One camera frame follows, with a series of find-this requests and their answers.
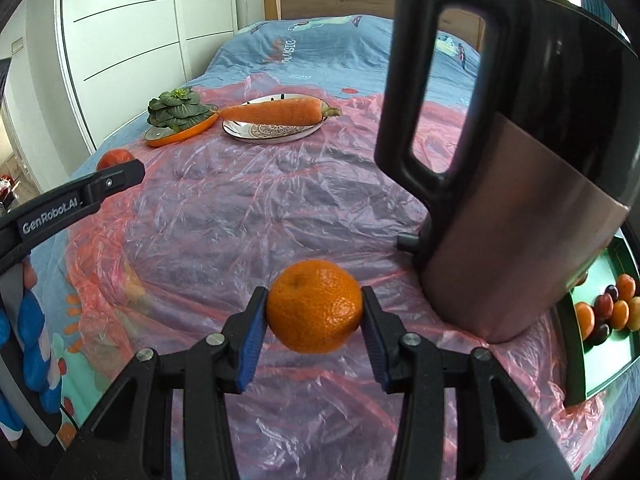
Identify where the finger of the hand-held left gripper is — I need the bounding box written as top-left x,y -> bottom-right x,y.
82,159 -> 146,206

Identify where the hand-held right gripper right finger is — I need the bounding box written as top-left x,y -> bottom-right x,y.
360,286 -> 576,480

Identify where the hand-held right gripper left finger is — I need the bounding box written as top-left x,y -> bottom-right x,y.
72,286 -> 271,480

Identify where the green rectangular tray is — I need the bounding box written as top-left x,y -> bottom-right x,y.
555,232 -> 640,406

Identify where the person's left hand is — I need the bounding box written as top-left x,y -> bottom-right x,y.
19,290 -> 65,411

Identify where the green leafy vegetable rosette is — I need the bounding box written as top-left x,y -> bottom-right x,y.
146,87 -> 211,128

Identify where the orange oval dish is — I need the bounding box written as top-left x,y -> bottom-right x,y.
145,112 -> 220,148

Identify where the pink transparent plastic sheet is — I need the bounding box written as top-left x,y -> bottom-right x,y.
65,72 -> 601,480

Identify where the white wardrobe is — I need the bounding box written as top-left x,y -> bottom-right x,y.
55,0 -> 236,153

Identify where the silver patterned plate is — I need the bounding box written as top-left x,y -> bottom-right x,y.
222,94 -> 331,145

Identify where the orange carrot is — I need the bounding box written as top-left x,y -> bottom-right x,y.
218,97 -> 343,126

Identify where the black and steel electric kettle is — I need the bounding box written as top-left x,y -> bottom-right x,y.
374,0 -> 632,345

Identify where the wooden headboard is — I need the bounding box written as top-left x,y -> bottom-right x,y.
263,0 -> 488,53

